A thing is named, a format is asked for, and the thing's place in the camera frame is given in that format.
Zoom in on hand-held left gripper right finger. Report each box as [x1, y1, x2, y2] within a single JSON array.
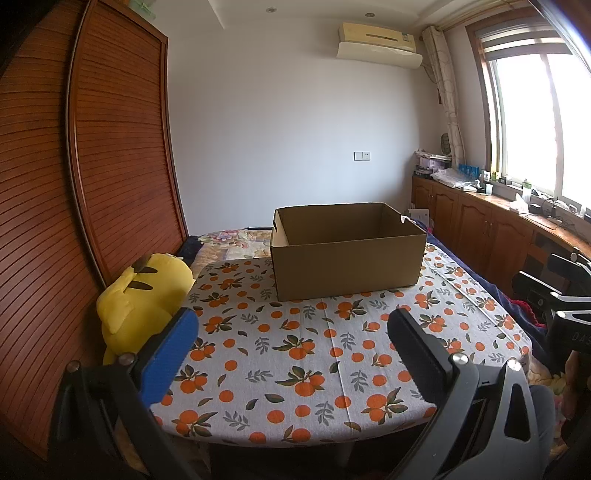
[[387, 308, 539, 480]]

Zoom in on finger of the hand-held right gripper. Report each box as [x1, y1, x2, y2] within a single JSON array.
[[547, 253, 591, 294], [515, 271, 591, 356]]

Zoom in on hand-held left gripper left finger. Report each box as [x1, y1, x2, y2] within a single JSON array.
[[48, 305, 200, 480]]

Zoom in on brown cardboard box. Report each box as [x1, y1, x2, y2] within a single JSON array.
[[270, 202, 428, 302]]

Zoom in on yellow plush toy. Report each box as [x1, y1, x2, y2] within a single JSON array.
[[96, 252, 195, 365]]

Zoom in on long wooden cabinet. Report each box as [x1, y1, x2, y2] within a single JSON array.
[[411, 175, 591, 301]]

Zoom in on orange fruit print tablecloth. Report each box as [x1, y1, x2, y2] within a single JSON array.
[[148, 242, 533, 448]]

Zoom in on clear plastic bags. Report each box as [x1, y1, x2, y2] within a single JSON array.
[[431, 167, 478, 191]]

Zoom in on wooden framed window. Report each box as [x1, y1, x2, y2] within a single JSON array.
[[466, 18, 591, 217]]

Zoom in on stack of small boxes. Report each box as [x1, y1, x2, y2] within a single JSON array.
[[416, 150, 452, 176]]

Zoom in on wooden slatted wardrobe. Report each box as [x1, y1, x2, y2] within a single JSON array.
[[0, 0, 189, 462]]

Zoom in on patterned beige curtain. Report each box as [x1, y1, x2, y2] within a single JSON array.
[[421, 25, 467, 169]]

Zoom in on cream wall air conditioner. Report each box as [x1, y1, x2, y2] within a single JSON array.
[[336, 21, 423, 70]]

